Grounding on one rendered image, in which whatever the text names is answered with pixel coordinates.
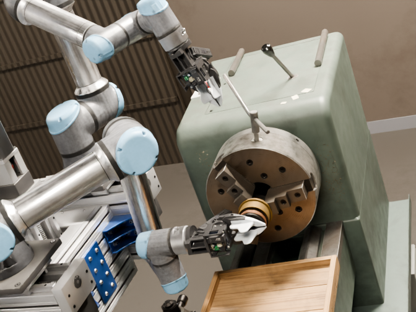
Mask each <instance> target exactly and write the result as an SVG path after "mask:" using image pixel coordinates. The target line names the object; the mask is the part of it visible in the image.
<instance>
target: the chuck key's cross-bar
mask: <svg viewBox="0 0 416 312"><path fill-rule="evenodd" d="M223 78H224V79H225V80H226V82H227V84H228V85H229V87H230V88H231V90H232V92H233V93H234V94H235V96H236V98H237V99H238V101H239V103H240V104H241V106H242V107H243V109H244V110H245V112H246V114H247V115H248V116H249V117H250V114H249V113H250V110H249V109H248V107H247V106H246V104H245V102H244V101H243V99H242V98H241V97H240V94H239V93H238V92H237V90H236V88H235V87H234V85H233V84H232V82H231V81H230V79H229V78H228V76H227V75H226V74H223ZM253 121H254V122H255V123H256V124H257V125H258V126H259V127H260V128H261V129H262V130H263V131H264V132H265V133H266V134H269V133H270V130H268V128H266V127H265V125H263V124H262V122H260V120H258V119H257V118H255V119H253Z"/></svg>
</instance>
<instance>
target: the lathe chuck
mask: <svg viewBox="0 0 416 312"><path fill-rule="evenodd" d="M259 137H260V138H262V139H263V141H261V142H251V140H252V139H254V134H253V133H250V134H245V135H242V136H240V137H237V138H235V139H234V140H232V141H230V142H229V143H228V144H226V145H225V146H224V147H223V148H222V150H221V151H220V152H219V154H218V155H217V157H216V159H215V162H214V164H213V166H212V168H211V170H210V173H209V176H208V178H207V182H206V197H207V202H208V205H209V207H210V209H211V211H212V213H213V214H214V216H215V215H217V214H218V213H219V212H221V211H223V210H224V209H227V210H231V211H232V213H233V214H238V209H239V207H238V206H237V205H235V204H234V200H235V199H234V198H233V197H231V195H229V194H228V193H227V189H228V188H226V187H225V186H224V185H223V184H221V183H220V182H219V181H217V180H216V177H217V174H218V172H219V171H217V170H216V169H215V165H216V164H217V162H218V161H219V160H220V159H222V160H223V161H224V162H226V163H227V164H229V165H230V166H231V167H232V168H234V169H235V170H236V171H237V172H238V173H240V174H241V175H243V176H244V177H245V178H246V179H248V180H249V181H250V182H252V183H265V184H268V185H269V186H270V187H272V188H273V187H277V186H282V185H285V184H289V183H294V182H297V181H302V180H307V179H310V178H311V177H312V180H313V183H314V186H315V188H314V190H312V191H308V196H307V199H306V200H303V201H298V202H293V203H291V206H290V207H288V208H284V209H280V211H279V214H274V215H272V220H271V221H270V223H269V224H268V226H267V228H266V229H265V231H264V233H263V234H262V235H260V238H259V242H262V243H272V242H278V241H283V240H287V239H289V238H291V237H293V236H295V235H297V234H299V233H300V232H301V231H302V230H304V229H305V228H306V227H307V226H308V224H309V223H310V222H311V220H312V218H313V216H314V213H315V210H316V205H317V201H318V196H319V189H320V179H319V173H318V169H317V167H316V165H315V163H314V161H313V159H312V158H311V157H310V155H309V154H308V153H307V152H306V150H304V149H303V148H302V147H301V146H300V145H298V144H297V143H296V142H294V141H292V140H290V139H288V138H286V137H284V136H280V135H277V134H273V133H269V134H266V133H265V132H259ZM266 195H267V194H263V193H260V192H258V191H257V190H254V193H253V196H252V198H260V199H262V200H264V201H265V198H266Z"/></svg>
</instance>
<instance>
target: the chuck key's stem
mask: <svg viewBox="0 0 416 312"><path fill-rule="evenodd" d="M249 114H250V120H251V130H252V133H253V134H254V141H255V142H257V141H260V140H259V132H260V129H259V126H258V125H257V124H256V123H255V122H254V121H253V119H255V118H257V119H258V111H256V110H252V111H250V113H249Z"/></svg>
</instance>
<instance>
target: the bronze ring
mask: <svg viewBox="0 0 416 312"><path fill-rule="evenodd" d="M238 214H240V215H245V216H246V217H251V218H254V219H256V220H259V221H261V222H264V223H265V224H266V228H267V226H268V224H269V223H270V221H271V220H272V209H271V207H270V206H269V205H268V203H266V202H265V201H264V200H262V199H260V198H251V199H247V200H245V201H243V202H242V203H241V205H240V207H239V209H238ZM263 233H264V231H263V232H262V233H260V234H259V235H257V236H260V235H262V234H263ZM257 236H256V237H257Z"/></svg>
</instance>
